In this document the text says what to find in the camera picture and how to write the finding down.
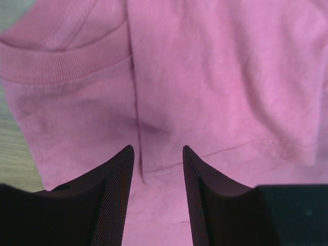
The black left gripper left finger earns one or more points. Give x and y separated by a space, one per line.
89 210

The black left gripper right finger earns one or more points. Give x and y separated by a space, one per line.
225 212

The pink t-shirt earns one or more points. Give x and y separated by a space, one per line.
243 83

